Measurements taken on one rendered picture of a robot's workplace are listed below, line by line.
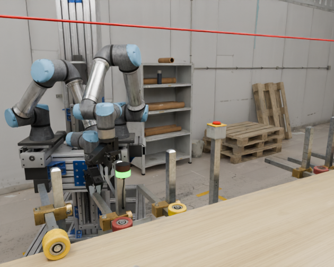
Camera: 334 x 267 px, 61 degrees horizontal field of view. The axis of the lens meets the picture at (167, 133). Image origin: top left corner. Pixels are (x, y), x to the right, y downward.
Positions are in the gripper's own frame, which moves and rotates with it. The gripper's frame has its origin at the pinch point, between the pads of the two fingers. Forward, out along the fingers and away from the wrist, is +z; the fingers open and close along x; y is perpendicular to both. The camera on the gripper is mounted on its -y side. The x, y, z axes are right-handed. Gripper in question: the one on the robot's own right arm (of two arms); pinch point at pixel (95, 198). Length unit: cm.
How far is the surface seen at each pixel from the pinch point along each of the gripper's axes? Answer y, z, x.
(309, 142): -31, -21, -128
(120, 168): -35.9, -27.7, -2.1
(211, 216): -54, -7, -34
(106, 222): -31.2, -3.2, 3.5
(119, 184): -30.5, -19.0, -3.0
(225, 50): 274, -96, -312
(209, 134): -28, -34, -51
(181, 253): -68, -7, -11
